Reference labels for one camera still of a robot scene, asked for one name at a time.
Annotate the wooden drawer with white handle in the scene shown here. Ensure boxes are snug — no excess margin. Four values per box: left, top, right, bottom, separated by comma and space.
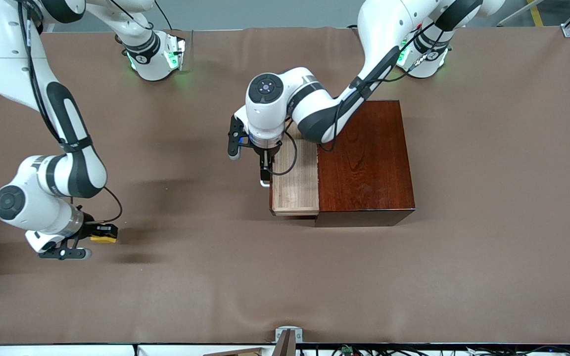
259, 126, 321, 217

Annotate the dark wooden drawer cabinet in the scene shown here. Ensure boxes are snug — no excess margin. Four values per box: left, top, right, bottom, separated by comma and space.
315, 100, 416, 228

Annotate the brown table cloth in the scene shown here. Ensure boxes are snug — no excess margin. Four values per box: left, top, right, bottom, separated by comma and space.
0, 26, 570, 346

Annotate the white edge panel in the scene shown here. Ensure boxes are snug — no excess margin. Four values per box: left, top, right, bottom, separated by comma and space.
138, 346, 276, 356
0, 346, 135, 356

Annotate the brown wooden piece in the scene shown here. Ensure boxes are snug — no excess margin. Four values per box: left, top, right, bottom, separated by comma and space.
203, 347, 266, 356

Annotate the black right arm base cable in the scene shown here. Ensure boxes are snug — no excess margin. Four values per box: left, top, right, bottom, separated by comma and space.
154, 0, 173, 30

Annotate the grey metal bracket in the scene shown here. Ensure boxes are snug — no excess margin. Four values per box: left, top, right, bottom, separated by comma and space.
275, 326, 303, 344

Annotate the grey brown post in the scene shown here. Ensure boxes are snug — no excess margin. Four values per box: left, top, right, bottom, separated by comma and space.
271, 329, 296, 356

